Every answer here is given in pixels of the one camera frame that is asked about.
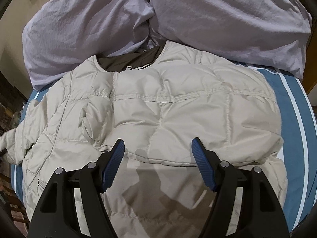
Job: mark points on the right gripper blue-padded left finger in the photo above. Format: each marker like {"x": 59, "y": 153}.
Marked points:
{"x": 55, "y": 214}

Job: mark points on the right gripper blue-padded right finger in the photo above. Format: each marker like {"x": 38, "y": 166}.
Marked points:
{"x": 261, "y": 214}

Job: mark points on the beige puffer jacket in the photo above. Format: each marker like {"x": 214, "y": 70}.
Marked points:
{"x": 158, "y": 118}

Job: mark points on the blue white striped bedsheet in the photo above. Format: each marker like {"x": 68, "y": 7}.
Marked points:
{"x": 294, "y": 118}

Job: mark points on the lavender pillow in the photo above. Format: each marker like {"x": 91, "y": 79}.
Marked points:
{"x": 266, "y": 32}

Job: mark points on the lavender duvet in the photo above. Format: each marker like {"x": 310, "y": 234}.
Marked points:
{"x": 64, "y": 33}

